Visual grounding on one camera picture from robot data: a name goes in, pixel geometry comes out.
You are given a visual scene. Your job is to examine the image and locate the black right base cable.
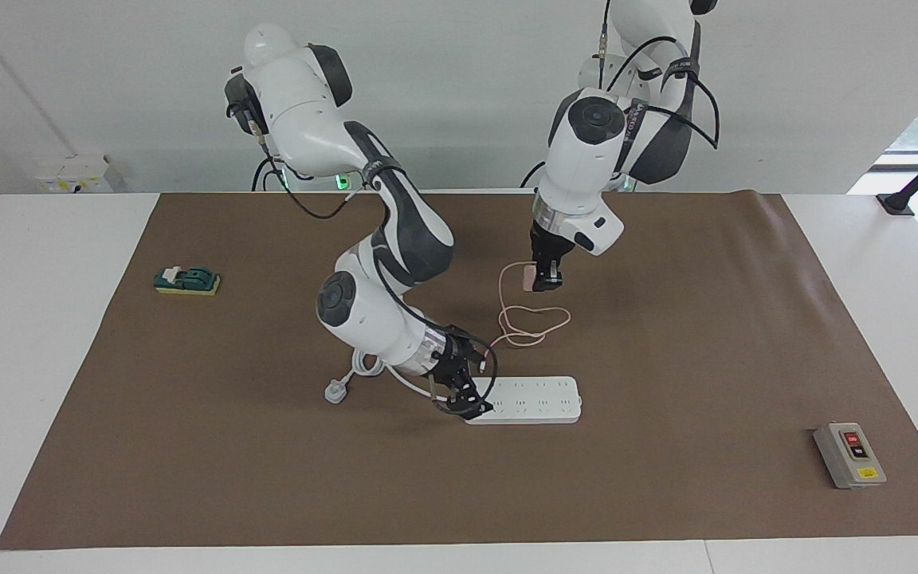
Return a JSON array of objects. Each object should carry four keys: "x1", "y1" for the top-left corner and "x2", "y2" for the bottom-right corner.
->
[{"x1": 251, "y1": 155, "x2": 292, "y2": 192}]

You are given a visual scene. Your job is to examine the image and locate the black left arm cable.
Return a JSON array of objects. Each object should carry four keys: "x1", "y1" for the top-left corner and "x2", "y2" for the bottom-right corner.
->
[{"x1": 598, "y1": 0, "x2": 720, "y2": 151}]

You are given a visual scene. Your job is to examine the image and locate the green knife switch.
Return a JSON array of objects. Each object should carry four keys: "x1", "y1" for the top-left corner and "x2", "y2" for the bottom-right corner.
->
[{"x1": 154, "y1": 265, "x2": 222, "y2": 297}]

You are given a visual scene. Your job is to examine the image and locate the white power strip with cord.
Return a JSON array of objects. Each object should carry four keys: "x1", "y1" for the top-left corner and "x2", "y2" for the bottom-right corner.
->
[{"x1": 324, "y1": 351, "x2": 583, "y2": 425}]

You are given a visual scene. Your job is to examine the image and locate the pink charging cable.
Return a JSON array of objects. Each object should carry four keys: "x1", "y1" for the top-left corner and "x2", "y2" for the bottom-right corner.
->
[{"x1": 489, "y1": 263, "x2": 571, "y2": 349}]

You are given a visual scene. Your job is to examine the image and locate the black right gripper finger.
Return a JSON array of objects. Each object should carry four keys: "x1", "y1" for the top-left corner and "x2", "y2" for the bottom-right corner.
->
[
  {"x1": 448, "y1": 388, "x2": 494, "y2": 421},
  {"x1": 463, "y1": 338, "x2": 492, "y2": 375}
]

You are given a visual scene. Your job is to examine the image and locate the brown table mat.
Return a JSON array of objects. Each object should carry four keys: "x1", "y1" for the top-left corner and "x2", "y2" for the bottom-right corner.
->
[{"x1": 0, "y1": 191, "x2": 918, "y2": 551}]

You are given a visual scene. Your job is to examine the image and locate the grey push button box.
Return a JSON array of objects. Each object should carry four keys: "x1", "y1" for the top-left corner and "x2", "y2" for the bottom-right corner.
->
[{"x1": 813, "y1": 422, "x2": 888, "y2": 489}]

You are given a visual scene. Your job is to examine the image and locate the white wall socket box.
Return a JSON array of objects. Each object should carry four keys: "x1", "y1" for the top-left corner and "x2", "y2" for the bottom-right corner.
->
[{"x1": 35, "y1": 155, "x2": 113, "y2": 194}]

